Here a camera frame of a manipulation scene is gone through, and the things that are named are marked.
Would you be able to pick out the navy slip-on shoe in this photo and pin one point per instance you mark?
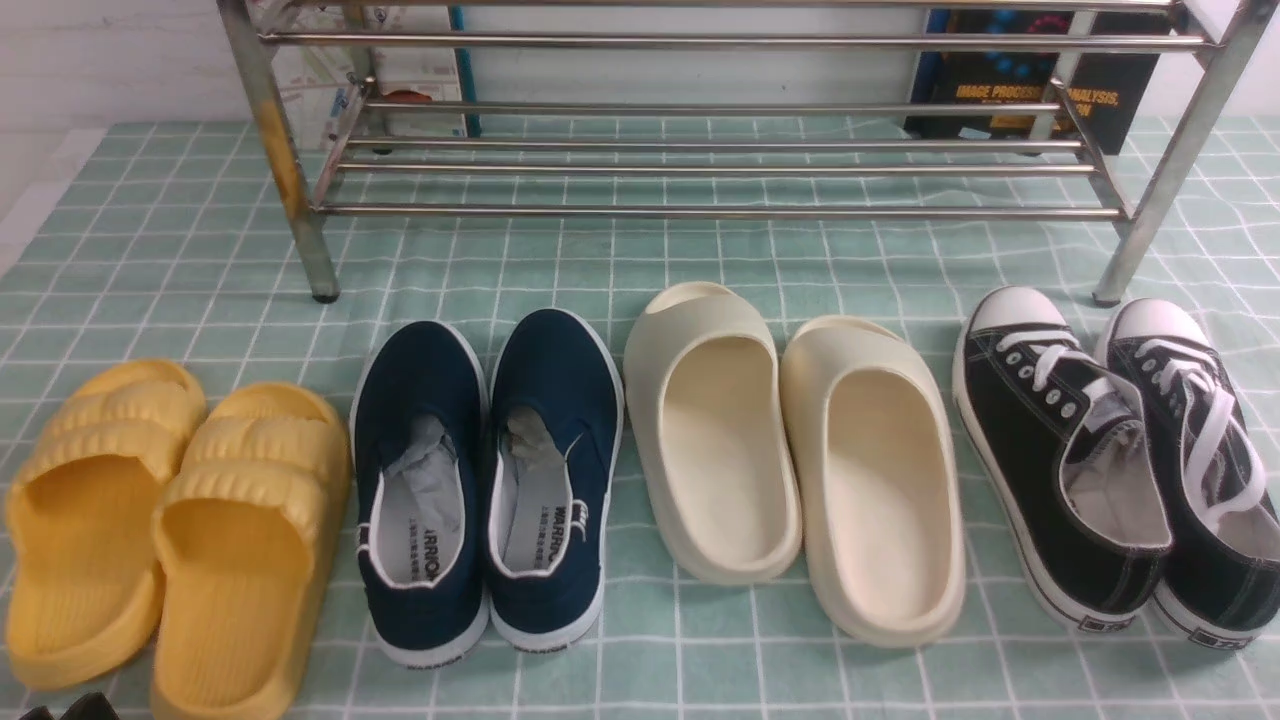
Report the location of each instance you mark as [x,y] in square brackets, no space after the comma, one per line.
[556,425]
[417,426]

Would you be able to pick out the steel shoe rack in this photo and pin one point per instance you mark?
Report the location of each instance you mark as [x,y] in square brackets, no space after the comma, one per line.
[1060,144]

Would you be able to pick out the left cream foam slipper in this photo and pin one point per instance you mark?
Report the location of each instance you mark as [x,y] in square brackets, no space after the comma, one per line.
[702,384]

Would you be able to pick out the cream foam slipper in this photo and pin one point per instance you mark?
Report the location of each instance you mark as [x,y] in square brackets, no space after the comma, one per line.
[874,458]
[702,384]

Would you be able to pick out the right cream foam slipper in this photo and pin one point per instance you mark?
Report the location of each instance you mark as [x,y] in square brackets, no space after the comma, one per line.
[874,458]

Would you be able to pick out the white box with blue edge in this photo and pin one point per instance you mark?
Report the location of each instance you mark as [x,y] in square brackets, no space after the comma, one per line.
[314,80]

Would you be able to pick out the right yellow slide sandal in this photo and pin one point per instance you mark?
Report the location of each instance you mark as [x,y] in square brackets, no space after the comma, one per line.
[246,535]

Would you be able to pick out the yellow slide sandal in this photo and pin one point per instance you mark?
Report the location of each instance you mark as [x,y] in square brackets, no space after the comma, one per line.
[88,589]
[246,535]

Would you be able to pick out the left black canvas sneaker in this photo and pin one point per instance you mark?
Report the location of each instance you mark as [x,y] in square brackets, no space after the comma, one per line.
[1065,444]

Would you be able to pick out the black canvas sneaker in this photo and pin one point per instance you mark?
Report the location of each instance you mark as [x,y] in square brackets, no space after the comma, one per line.
[1065,444]
[1220,583]

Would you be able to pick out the green checkered tablecloth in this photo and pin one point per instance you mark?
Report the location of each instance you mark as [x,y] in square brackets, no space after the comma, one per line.
[167,240]

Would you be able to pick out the black image processing book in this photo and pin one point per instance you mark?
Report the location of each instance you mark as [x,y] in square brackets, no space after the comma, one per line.
[1106,88]

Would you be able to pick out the left yellow slide sandal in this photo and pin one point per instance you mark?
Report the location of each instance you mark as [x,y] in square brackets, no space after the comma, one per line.
[88,589]

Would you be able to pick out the right black canvas sneaker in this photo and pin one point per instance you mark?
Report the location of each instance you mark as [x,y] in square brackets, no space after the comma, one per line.
[1220,583]

